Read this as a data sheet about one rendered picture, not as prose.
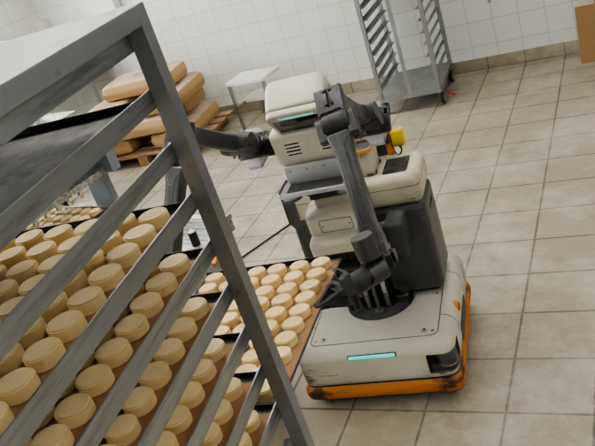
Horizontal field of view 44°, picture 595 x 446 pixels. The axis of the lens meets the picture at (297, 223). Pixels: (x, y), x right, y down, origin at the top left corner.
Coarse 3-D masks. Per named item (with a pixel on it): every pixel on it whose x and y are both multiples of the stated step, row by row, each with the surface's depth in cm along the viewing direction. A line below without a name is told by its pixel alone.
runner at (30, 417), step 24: (168, 240) 112; (144, 264) 105; (120, 288) 98; (120, 312) 97; (96, 336) 92; (72, 360) 87; (48, 384) 83; (24, 408) 79; (48, 408) 82; (24, 432) 78
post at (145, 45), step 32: (160, 64) 111; (160, 96) 113; (192, 160) 117; (192, 192) 120; (224, 224) 123; (224, 256) 125; (256, 320) 131; (256, 352) 134; (288, 384) 139; (288, 416) 140
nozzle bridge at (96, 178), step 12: (108, 156) 314; (96, 168) 320; (108, 168) 317; (84, 180) 309; (96, 180) 313; (108, 180) 328; (72, 192) 304; (96, 192) 333; (108, 192) 328; (108, 204) 333
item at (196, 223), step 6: (192, 216) 278; (198, 216) 276; (228, 216) 267; (192, 222) 278; (198, 222) 276; (228, 222) 268; (186, 228) 282; (192, 228) 280; (198, 228) 278; (204, 228) 276; (234, 228) 271
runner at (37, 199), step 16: (144, 96) 111; (128, 112) 107; (144, 112) 111; (112, 128) 102; (128, 128) 106; (96, 144) 98; (112, 144) 102; (64, 160) 92; (80, 160) 94; (96, 160) 97; (48, 176) 88; (64, 176) 91; (80, 176) 94; (32, 192) 85; (48, 192) 88; (64, 192) 90; (16, 208) 82; (32, 208) 84; (0, 224) 79; (16, 224) 82; (0, 240) 79
